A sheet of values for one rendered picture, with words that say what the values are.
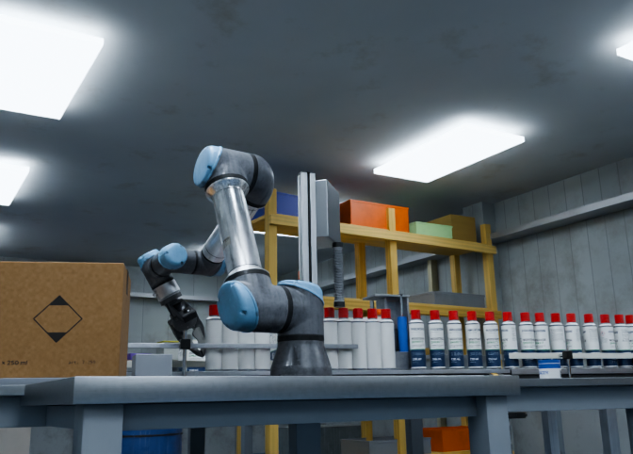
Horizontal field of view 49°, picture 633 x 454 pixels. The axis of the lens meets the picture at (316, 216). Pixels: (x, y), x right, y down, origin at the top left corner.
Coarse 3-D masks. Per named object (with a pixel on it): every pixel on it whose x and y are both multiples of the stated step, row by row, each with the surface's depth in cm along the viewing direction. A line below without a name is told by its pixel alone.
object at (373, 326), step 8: (368, 312) 237; (376, 312) 237; (368, 320) 236; (376, 320) 236; (368, 328) 235; (376, 328) 235; (368, 336) 234; (376, 336) 234; (368, 344) 234; (376, 344) 233; (368, 352) 233; (376, 352) 232; (368, 360) 233; (376, 360) 232; (368, 368) 232; (376, 368) 231
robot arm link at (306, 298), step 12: (288, 288) 170; (300, 288) 170; (312, 288) 171; (288, 300) 167; (300, 300) 169; (312, 300) 170; (288, 312) 166; (300, 312) 168; (312, 312) 170; (288, 324) 167; (300, 324) 168; (312, 324) 169
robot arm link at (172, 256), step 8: (168, 248) 207; (176, 248) 208; (184, 248) 210; (160, 256) 208; (168, 256) 206; (176, 256) 207; (184, 256) 209; (192, 256) 213; (152, 264) 212; (160, 264) 208; (168, 264) 207; (176, 264) 207; (184, 264) 210; (192, 264) 212; (160, 272) 212; (168, 272) 211; (176, 272) 212; (184, 272) 213
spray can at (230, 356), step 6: (222, 324) 221; (222, 330) 220; (228, 330) 219; (222, 336) 219; (228, 336) 218; (234, 336) 219; (222, 342) 219; (228, 342) 218; (234, 342) 218; (222, 354) 218; (228, 354) 217; (234, 354) 217; (222, 360) 217; (228, 360) 216; (234, 360) 217; (222, 366) 217; (228, 366) 216; (234, 366) 216
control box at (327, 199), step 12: (324, 180) 225; (324, 192) 224; (336, 192) 237; (324, 204) 223; (336, 204) 235; (324, 216) 222; (336, 216) 234; (324, 228) 221; (336, 228) 232; (324, 240) 226; (336, 240) 230
